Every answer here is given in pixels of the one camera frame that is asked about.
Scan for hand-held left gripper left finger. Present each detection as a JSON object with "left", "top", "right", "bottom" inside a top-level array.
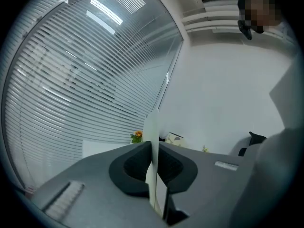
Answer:
[{"left": 108, "top": 141, "right": 153, "bottom": 198}]

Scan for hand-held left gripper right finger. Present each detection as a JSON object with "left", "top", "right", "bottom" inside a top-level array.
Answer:
[{"left": 157, "top": 142, "right": 199, "bottom": 195}]

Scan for white box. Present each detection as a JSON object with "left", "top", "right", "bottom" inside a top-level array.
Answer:
[{"left": 165, "top": 132, "right": 186, "bottom": 148}]

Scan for white table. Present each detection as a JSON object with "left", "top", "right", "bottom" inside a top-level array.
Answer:
[{"left": 82, "top": 139, "right": 145, "bottom": 160}]

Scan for orange flower plant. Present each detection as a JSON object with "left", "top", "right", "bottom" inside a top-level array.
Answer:
[{"left": 130, "top": 130, "right": 143, "bottom": 144}]

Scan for black office chair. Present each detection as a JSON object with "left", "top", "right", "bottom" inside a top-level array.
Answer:
[{"left": 238, "top": 131, "right": 267, "bottom": 157}]

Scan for window blinds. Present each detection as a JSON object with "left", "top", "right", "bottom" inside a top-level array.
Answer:
[{"left": 0, "top": 0, "right": 185, "bottom": 193}]

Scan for white ceiling pipes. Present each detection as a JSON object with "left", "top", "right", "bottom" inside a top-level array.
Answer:
[{"left": 182, "top": 14, "right": 295, "bottom": 45}]

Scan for person's head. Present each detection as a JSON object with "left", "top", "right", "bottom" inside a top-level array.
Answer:
[{"left": 237, "top": 0, "right": 283, "bottom": 34}]

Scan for black head-worn camera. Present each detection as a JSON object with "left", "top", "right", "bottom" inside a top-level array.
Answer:
[{"left": 237, "top": 19, "right": 253, "bottom": 41}]

